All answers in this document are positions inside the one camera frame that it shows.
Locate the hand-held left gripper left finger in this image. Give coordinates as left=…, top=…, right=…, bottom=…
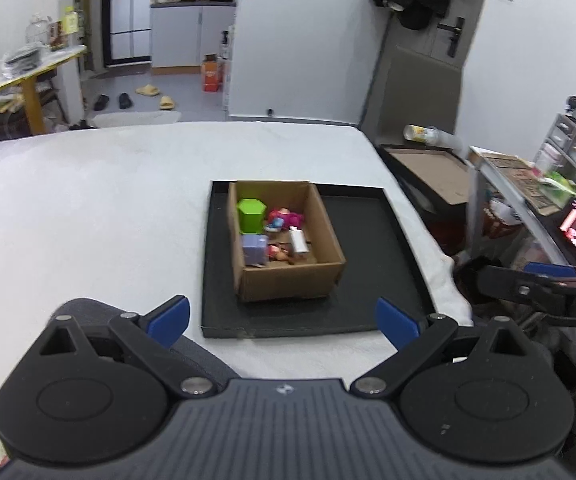
left=38, top=296, right=221, bottom=400

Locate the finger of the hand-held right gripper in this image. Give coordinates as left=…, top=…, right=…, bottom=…
left=525, top=262, right=576, bottom=286
left=478, top=265, right=566, bottom=313

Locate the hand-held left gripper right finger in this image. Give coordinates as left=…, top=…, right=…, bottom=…
left=351, top=297, right=541, bottom=397

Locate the black tray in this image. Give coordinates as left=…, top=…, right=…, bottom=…
left=200, top=180, right=436, bottom=338

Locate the brown cardboard box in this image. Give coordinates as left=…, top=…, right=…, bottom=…
left=227, top=180, right=347, bottom=303

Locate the small red brown figurine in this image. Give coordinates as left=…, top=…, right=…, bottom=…
left=268, top=242, right=295, bottom=264

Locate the green hexagonal cup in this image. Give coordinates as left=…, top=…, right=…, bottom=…
left=237, top=199, right=269, bottom=235

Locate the magenta monster toy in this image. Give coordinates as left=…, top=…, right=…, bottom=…
left=267, top=207, right=305, bottom=233

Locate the red basket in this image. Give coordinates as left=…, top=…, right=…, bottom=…
left=485, top=200, right=521, bottom=238

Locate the green packet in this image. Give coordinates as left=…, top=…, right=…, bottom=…
left=542, top=172, right=576, bottom=196

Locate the grey side table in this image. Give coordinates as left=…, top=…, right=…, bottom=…
left=468, top=146, right=576, bottom=261

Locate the pink lidded jar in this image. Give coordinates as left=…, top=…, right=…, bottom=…
left=538, top=145, right=561, bottom=173

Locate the clear drawer organizer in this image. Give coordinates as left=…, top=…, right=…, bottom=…
left=535, top=112, right=576, bottom=201

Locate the black framed brown board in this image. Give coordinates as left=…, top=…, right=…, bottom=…
left=378, top=145, right=471, bottom=221

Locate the plastic bottle on floor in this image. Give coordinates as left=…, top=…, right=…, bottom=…
left=404, top=125, right=456, bottom=147

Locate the grey leaning panel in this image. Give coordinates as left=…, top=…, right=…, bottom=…
left=360, top=45, right=463, bottom=146

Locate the orange carton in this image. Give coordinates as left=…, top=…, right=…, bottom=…
left=202, top=54, right=223, bottom=92

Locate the yellow edged wooden table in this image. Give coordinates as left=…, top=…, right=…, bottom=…
left=0, top=44, right=88, bottom=136

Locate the grey door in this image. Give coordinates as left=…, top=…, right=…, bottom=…
left=430, top=0, right=496, bottom=66

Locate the white kitchen cabinet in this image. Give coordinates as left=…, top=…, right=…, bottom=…
left=150, top=2, right=236, bottom=68

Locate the black framed sliding door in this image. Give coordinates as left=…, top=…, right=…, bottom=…
left=102, top=0, right=156, bottom=67

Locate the glass jar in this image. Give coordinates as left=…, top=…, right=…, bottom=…
left=25, top=14, right=51, bottom=48

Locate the black door handle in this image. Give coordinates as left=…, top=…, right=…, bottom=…
left=446, top=17, right=466, bottom=57

